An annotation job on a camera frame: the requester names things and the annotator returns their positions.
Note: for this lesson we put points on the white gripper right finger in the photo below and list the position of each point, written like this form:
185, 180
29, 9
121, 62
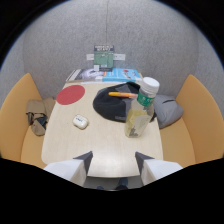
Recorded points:
154, 168

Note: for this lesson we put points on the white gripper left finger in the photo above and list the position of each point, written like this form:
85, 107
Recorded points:
71, 168

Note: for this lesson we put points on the white AirPods case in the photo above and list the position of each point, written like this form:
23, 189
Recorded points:
80, 121

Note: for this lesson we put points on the orange bench seat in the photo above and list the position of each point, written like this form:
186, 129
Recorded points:
16, 126
195, 128

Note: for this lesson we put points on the clear plastic bottle white cap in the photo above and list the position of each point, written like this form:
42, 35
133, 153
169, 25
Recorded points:
140, 112

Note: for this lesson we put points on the grey bag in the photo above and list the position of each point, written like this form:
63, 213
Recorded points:
167, 111

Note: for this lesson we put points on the red round mat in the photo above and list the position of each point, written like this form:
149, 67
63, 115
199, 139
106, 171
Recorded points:
70, 94

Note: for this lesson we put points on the black knit beanie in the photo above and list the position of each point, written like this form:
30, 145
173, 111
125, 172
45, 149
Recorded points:
113, 103

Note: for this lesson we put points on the orange marker pen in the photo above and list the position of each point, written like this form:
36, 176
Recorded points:
122, 94

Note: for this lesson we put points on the black and white magazine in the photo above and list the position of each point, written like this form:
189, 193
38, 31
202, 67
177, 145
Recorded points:
86, 74

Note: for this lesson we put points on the blue book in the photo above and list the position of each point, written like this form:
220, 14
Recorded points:
120, 75

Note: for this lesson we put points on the green standing sign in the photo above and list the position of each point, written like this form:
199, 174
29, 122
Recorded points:
103, 56

